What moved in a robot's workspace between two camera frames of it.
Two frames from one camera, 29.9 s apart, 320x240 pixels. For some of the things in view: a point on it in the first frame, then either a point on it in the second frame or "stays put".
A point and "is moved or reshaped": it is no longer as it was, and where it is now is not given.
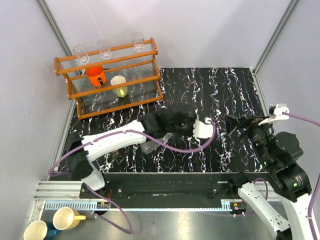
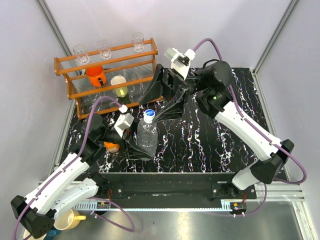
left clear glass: (81, 51) stays put
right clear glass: (138, 39) stays put
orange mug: (96, 75) stays put
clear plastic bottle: (147, 146) is moved or reshaped
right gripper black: (248, 121) -> (173, 110)
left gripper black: (192, 120) -> (131, 150)
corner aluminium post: (52, 22) stays put
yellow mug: (66, 218) stays put
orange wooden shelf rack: (112, 79) stays put
